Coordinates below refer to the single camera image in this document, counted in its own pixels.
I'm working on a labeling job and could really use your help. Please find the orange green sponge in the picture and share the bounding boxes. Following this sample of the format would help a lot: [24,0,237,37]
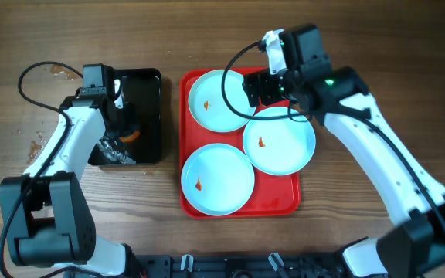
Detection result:
[119,130,141,143]

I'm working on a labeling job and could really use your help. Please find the light blue plate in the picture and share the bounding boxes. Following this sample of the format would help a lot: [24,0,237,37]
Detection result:
[243,107,316,176]
[189,69,256,133]
[180,143,255,216]

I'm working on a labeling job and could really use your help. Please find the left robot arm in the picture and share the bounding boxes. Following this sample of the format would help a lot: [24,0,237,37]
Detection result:
[0,64,146,277]

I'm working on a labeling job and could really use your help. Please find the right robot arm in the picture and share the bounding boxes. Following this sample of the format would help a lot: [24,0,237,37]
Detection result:
[243,24,445,277]

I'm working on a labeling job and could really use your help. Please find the black water tray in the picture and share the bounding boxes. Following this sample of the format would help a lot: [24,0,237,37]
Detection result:
[88,68,161,166]

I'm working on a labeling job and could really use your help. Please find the red serving tray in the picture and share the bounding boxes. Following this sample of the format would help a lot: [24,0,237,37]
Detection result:
[179,69,301,219]

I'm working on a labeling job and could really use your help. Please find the right black cable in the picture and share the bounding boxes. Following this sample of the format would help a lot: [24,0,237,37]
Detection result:
[220,40,445,278]

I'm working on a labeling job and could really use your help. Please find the black cable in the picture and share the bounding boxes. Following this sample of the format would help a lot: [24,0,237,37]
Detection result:
[0,61,92,278]
[220,40,445,278]

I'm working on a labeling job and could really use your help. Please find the left black cable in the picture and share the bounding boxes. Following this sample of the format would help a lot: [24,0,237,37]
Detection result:
[0,61,92,278]

